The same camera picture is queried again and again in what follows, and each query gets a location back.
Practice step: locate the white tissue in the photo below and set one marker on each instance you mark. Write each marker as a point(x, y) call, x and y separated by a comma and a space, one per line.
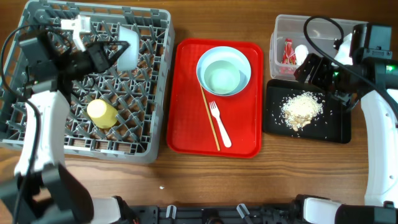
point(301, 52)

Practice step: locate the red snack wrapper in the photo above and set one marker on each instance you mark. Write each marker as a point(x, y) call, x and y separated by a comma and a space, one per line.
point(289, 57)

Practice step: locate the white plastic fork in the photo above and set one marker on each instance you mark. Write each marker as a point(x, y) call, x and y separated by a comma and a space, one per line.
point(216, 114)

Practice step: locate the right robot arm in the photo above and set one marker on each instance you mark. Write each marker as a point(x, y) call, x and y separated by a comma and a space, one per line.
point(372, 77)

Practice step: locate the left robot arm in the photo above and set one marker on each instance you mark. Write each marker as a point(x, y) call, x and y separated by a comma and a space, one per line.
point(43, 190)

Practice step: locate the light green bowl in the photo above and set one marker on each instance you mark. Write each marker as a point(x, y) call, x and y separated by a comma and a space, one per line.
point(221, 77)

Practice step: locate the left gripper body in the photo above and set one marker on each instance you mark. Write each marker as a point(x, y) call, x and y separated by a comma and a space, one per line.
point(81, 65)

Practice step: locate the light blue bowl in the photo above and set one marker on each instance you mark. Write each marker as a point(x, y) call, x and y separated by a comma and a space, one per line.
point(129, 58)

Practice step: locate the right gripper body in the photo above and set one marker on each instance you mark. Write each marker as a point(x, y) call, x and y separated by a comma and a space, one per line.
point(333, 78)

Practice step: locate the white round plate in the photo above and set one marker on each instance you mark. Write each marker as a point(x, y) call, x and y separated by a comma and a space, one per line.
point(237, 58)

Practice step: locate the red plastic tray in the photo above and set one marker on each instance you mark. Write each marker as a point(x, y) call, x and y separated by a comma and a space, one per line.
point(188, 128)

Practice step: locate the clear plastic bin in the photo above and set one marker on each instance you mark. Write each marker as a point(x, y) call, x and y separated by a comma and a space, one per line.
point(321, 32)

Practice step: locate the wooden chopstick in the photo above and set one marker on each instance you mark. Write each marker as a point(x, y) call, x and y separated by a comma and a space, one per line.
point(210, 119)

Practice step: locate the grey dishwasher rack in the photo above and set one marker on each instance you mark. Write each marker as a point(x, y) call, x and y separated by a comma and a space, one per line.
point(136, 94)

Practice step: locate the food scraps and rice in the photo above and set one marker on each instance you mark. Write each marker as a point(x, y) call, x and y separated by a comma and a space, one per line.
point(299, 111)

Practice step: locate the yellow plastic cup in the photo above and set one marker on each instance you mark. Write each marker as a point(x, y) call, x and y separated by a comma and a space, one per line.
point(102, 114)

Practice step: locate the black plastic tray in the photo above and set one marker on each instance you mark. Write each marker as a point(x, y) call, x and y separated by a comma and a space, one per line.
point(333, 124)

